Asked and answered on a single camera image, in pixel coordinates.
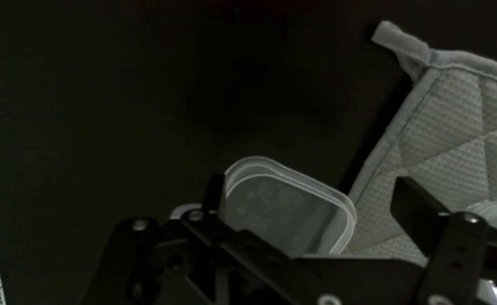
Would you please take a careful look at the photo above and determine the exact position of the clear square plastic container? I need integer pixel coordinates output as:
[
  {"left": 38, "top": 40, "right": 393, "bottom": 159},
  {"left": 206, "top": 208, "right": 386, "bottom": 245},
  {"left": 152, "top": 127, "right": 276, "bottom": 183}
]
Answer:
[{"left": 216, "top": 154, "right": 357, "bottom": 259}]

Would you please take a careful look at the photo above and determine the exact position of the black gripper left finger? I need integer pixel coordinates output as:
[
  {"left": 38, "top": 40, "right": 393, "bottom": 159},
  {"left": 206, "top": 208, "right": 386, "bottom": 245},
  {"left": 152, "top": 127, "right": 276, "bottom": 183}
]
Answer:
[{"left": 82, "top": 171, "right": 328, "bottom": 305}]

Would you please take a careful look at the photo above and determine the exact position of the gray quilted pot holder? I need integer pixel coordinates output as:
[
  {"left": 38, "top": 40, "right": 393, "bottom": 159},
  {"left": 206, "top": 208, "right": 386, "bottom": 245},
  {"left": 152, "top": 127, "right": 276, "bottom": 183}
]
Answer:
[{"left": 345, "top": 18, "right": 497, "bottom": 271}]

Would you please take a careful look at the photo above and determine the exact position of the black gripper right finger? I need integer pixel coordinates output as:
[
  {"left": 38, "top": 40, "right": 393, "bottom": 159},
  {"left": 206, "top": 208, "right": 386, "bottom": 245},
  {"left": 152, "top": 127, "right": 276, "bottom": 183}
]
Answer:
[{"left": 389, "top": 174, "right": 497, "bottom": 305}]

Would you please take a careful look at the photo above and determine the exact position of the black wooden table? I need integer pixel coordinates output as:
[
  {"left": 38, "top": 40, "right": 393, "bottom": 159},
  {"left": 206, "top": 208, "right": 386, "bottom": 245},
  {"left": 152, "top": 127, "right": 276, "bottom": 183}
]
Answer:
[{"left": 0, "top": 0, "right": 497, "bottom": 305}]

